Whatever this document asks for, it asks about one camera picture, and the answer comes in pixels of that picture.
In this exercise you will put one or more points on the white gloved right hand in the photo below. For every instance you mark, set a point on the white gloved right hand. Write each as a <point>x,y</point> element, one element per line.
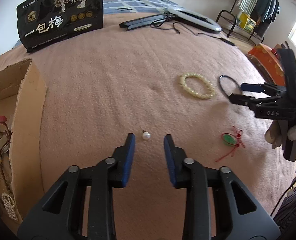
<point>274,137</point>

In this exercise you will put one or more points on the black snack bag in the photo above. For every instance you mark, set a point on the black snack bag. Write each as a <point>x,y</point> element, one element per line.
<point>41,23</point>

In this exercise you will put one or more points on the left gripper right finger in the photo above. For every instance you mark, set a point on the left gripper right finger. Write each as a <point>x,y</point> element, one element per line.
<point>218,204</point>

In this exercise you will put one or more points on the ring light with tripod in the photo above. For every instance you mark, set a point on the ring light with tripod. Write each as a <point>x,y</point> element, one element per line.
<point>175,14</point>

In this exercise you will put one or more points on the hanging clothes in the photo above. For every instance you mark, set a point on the hanging clothes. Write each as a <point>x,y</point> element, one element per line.
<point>264,13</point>

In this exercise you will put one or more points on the thin blue bangle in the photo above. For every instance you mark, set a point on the thin blue bangle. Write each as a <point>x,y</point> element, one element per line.
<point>220,83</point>

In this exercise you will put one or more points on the green jade red-cord pendant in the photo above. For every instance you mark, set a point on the green jade red-cord pendant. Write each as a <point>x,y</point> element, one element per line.
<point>233,140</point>

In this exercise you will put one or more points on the black clothes rack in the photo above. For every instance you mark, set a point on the black clothes rack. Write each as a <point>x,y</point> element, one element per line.
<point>233,16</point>

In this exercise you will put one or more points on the small pearl earring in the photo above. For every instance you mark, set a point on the small pearl earring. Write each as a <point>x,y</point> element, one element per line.
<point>146,135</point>

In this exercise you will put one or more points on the blue checkered bedsheet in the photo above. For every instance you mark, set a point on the blue checkered bedsheet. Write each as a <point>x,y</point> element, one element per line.
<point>124,6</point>

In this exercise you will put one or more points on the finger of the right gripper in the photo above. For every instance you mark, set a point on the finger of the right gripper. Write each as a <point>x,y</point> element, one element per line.
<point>256,88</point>
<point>247,101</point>

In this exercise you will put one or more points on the yellow box on rack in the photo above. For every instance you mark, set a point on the yellow box on rack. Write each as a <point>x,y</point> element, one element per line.
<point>246,23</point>

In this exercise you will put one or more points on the orange covered side table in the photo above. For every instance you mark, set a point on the orange covered side table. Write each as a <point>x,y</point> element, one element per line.
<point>267,64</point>

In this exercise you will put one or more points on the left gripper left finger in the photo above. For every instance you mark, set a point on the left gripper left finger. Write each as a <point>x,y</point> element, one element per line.
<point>79,205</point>

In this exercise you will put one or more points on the cardboard box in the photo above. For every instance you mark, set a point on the cardboard box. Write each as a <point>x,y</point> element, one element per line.
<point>22,96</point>

